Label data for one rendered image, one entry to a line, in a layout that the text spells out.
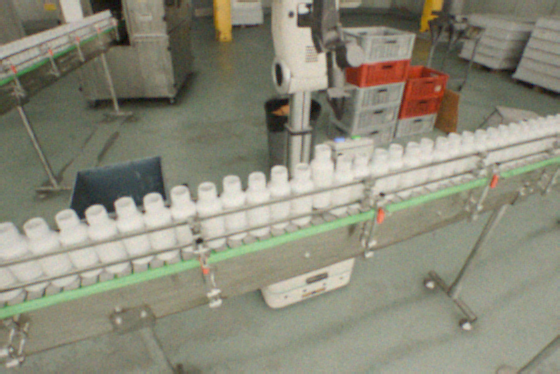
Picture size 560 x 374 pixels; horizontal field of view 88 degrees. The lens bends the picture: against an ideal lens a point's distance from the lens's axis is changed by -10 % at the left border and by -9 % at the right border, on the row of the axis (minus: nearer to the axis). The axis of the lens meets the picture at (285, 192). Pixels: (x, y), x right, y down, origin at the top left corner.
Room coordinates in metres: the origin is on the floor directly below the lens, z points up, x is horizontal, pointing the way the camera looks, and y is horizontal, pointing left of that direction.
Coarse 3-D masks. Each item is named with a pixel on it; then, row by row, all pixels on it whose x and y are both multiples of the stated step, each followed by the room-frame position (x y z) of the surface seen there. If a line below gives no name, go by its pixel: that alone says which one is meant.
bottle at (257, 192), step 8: (256, 176) 0.62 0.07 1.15; (264, 176) 0.61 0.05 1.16; (256, 184) 0.58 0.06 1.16; (264, 184) 0.60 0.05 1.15; (248, 192) 0.59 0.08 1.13; (256, 192) 0.58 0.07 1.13; (264, 192) 0.59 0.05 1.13; (248, 200) 0.58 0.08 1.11; (256, 200) 0.57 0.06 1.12; (264, 200) 0.58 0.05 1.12; (256, 208) 0.57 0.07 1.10; (264, 208) 0.58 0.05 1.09; (248, 216) 0.58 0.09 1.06; (256, 216) 0.57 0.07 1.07; (264, 216) 0.58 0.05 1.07; (248, 224) 0.58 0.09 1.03; (256, 224) 0.57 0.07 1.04; (256, 232) 0.57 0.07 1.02; (264, 232) 0.58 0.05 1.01
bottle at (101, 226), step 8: (88, 208) 0.47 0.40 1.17; (96, 208) 0.48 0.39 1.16; (104, 208) 0.48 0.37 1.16; (88, 216) 0.45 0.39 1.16; (96, 216) 0.45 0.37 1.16; (104, 216) 0.46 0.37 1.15; (96, 224) 0.45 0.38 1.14; (104, 224) 0.45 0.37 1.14; (112, 224) 0.47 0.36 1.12; (88, 232) 0.44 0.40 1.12; (96, 232) 0.44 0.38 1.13; (104, 232) 0.44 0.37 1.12; (112, 232) 0.45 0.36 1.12; (120, 240) 0.46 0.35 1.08; (96, 248) 0.44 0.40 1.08; (104, 248) 0.44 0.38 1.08; (112, 248) 0.44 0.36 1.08; (120, 248) 0.46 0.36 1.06; (104, 256) 0.43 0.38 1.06; (112, 256) 0.44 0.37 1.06; (120, 256) 0.45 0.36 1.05; (128, 256) 0.47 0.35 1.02; (120, 264) 0.44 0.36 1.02; (128, 264) 0.46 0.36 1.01; (112, 272) 0.43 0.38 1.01
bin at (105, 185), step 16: (128, 160) 1.00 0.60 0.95; (144, 160) 1.02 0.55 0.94; (160, 160) 1.04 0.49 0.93; (80, 176) 0.92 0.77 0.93; (96, 176) 0.94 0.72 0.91; (112, 176) 0.97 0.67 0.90; (128, 176) 0.99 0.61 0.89; (144, 176) 1.01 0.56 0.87; (160, 176) 1.04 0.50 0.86; (80, 192) 0.86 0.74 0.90; (96, 192) 0.93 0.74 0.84; (112, 192) 0.96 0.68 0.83; (128, 192) 0.98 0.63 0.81; (144, 192) 1.01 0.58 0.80; (160, 192) 1.03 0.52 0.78; (80, 208) 0.79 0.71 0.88; (112, 208) 0.95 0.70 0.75; (144, 208) 0.73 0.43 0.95
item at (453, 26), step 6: (438, 18) 1.00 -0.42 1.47; (444, 18) 0.98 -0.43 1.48; (450, 18) 0.96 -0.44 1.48; (450, 24) 0.95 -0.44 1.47; (456, 24) 0.94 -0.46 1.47; (462, 24) 0.95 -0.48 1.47; (450, 30) 0.95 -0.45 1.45; (456, 30) 0.95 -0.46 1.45; (462, 30) 0.97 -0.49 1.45; (468, 30) 0.97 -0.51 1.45; (450, 36) 0.96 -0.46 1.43; (462, 36) 0.97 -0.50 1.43; (450, 42) 0.96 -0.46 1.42; (456, 42) 0.97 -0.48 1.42; (450, 48) 0.97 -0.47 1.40
